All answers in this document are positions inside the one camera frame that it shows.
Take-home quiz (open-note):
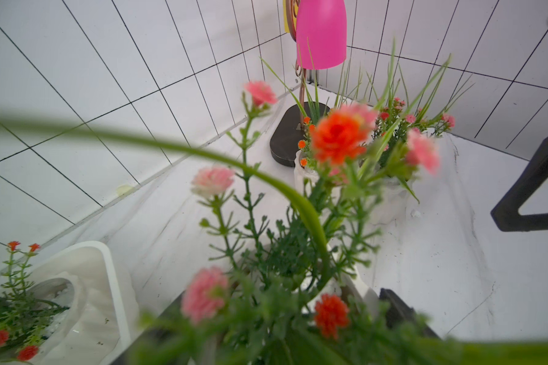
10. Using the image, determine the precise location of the potted gypsophila small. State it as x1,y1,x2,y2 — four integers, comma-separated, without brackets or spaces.
2,103,548,364

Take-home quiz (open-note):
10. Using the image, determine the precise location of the yellow wine glass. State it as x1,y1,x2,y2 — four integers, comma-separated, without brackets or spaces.
282,0,290,33

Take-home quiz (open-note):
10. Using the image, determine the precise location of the potted gypsophila red-orange front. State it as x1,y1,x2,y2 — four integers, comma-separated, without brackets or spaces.
0,241,76,364

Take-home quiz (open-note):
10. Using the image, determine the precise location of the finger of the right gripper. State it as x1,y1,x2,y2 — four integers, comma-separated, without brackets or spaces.
491,137,548,232

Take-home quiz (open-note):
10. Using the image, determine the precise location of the black metal glass rack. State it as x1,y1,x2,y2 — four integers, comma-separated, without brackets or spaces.
269,1,346,167

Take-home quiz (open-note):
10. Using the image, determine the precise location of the white storage tray box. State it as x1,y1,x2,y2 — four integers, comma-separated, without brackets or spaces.
30,241,139,364

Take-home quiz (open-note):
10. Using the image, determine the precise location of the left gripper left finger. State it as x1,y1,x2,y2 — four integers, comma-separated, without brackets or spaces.
111,292,184,365

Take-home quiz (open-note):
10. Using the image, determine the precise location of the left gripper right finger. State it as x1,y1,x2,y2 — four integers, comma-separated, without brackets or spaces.
379,288,438,339

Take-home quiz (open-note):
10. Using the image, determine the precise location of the pink wine glass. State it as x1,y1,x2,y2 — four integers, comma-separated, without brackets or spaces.
296,0,347,70

